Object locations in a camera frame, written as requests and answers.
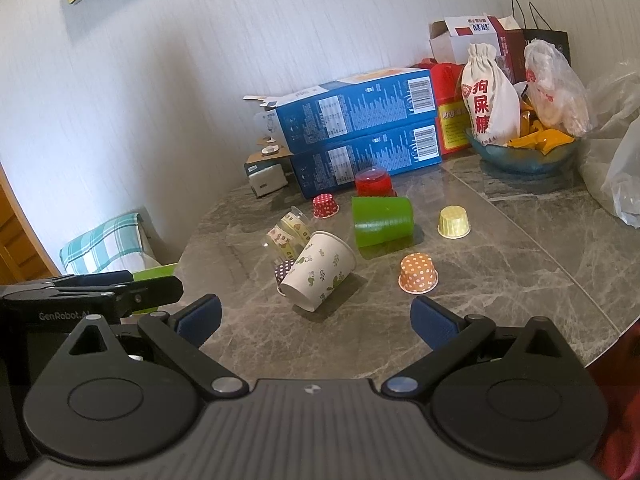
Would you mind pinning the red print plastic bag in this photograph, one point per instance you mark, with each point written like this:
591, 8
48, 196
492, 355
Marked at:
555, 90

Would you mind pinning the red dotted cupcake liner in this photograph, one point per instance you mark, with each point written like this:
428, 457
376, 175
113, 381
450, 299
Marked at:
325, 206

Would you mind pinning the green board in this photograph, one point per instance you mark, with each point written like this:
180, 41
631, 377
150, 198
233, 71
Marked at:
157, 271

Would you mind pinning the dark red cloth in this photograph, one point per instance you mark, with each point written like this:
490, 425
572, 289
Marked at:
617, 410

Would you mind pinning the blue cardboard box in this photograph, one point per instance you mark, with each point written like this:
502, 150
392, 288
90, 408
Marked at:
350, 110
375, 156

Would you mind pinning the white and red carton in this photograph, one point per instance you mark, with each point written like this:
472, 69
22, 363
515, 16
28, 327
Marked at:
465, 35

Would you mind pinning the white plastic bag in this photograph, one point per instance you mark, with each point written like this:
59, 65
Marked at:
625, 180

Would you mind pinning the floral paper cup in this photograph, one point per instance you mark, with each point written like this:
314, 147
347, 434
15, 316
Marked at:
320, 270

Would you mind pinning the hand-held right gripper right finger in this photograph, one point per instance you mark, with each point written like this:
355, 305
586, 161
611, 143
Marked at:
434, 322

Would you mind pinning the orange snack packets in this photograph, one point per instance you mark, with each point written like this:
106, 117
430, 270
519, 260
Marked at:
545, 140

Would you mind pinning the glass bowl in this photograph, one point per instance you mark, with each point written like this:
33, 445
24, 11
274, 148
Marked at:
525, 160

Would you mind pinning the plaid cushion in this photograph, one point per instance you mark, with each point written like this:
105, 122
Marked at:
105, 245

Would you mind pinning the clear cup with tape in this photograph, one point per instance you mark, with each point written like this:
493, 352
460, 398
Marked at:
290, 232

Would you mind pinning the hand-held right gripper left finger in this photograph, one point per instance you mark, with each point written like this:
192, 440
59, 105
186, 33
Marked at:
200, 317

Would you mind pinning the red box with yellow label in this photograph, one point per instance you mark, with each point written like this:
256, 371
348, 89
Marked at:
452, 127

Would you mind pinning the dark paper bag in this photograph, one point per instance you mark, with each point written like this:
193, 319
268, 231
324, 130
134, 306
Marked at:
547, 40

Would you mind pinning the orange dotted cupcake liner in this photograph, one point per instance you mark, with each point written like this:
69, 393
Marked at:
419, 274

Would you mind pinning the red gift box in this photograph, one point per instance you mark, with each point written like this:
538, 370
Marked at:
445, 82

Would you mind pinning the yellow cupcake liner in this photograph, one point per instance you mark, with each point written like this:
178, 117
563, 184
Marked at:
454, 222

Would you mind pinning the red plastic cup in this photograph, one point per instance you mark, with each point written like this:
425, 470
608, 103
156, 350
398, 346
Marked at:
374, 184

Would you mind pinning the clear plastic bag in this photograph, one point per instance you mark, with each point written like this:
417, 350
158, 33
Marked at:
610, 100

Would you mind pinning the wooden door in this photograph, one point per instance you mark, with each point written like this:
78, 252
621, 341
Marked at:
20, 240

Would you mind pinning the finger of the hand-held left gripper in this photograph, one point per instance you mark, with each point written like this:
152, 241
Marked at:
155, 292
95, 278

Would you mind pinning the dark dotted cupcake liner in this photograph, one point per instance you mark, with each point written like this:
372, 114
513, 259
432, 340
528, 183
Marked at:
283, 271

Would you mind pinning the small white adapter box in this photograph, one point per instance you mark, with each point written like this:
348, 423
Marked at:
267, 180

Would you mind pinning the green plastic cup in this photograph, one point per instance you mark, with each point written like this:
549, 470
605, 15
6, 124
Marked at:
382, 220

